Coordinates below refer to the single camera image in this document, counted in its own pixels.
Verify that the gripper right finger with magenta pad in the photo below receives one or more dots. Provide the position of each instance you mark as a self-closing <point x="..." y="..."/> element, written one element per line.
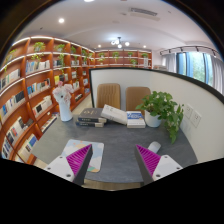
<point x="153" y="166"/>

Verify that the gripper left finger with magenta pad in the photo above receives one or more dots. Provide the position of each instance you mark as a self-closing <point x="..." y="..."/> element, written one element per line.
<point x="72" y="168"/>

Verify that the white computer mouse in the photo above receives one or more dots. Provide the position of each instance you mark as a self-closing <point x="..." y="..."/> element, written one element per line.
<point x="154" y="146"/>

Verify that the grey desk mat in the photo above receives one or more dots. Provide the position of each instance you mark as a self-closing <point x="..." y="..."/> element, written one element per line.
<point x="119" y="163"/>

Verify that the dark bottom stacked book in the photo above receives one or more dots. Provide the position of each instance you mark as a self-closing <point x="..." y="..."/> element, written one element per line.
<point x="89" y="124"/>

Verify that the dark stacked book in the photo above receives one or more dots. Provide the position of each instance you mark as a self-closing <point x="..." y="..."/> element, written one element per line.
<point x="92" y="115"/>
<point x="89" y="124"/>

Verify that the blue and white book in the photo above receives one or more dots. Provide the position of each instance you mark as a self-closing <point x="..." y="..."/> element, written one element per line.
<point x="135" y="119"/>

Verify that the dark top stacked book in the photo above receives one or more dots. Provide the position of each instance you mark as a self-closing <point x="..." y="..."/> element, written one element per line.
<point x="92" y="115"/>

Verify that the potted green plant white pot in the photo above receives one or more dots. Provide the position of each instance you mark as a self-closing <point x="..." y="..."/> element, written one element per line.
<point x="162" y="105"/>

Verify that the white leaning book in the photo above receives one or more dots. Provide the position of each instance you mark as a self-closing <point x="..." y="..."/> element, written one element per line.
<point x="114" y="114"/>

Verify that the right tan chair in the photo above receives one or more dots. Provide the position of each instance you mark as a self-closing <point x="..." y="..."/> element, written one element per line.
<point x="134" y="96"/>

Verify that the tan chair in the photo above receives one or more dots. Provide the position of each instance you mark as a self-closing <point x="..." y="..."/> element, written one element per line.
<point x="134" y="96"/>
<point x="110" y="94"/>

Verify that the white vase with pink flowers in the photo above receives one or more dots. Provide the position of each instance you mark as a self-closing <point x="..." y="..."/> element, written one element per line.
<point x="62" y="95"/>

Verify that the left tan chair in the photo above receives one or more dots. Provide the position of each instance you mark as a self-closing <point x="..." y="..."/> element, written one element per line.
<point x="110" y="94"/>

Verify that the white window curtain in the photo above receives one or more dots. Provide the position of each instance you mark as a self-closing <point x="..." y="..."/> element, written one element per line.
<point x="169" y="61"/>

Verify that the orange wooden bookshelf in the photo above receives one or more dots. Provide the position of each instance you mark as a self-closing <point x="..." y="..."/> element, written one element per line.
<point x="32" y="70"/>

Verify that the ceiling lamp with globes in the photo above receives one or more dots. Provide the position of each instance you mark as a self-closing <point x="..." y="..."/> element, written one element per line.
<point x="119" y="43"/>

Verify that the ceiling air vent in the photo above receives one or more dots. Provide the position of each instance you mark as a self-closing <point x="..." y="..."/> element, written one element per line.
<point x="142" y="11"/>

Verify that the white wall socket right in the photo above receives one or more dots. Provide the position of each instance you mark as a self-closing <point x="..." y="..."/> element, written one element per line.
<point x="195" y="118"/>

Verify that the white wall socket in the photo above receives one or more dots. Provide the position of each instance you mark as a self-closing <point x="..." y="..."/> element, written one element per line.
<point x="195" y="118"/>
<point x="188" y="110"/>

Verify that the white wall socket left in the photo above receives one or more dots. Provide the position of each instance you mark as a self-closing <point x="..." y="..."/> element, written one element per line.
<point x="188" y="110"/>

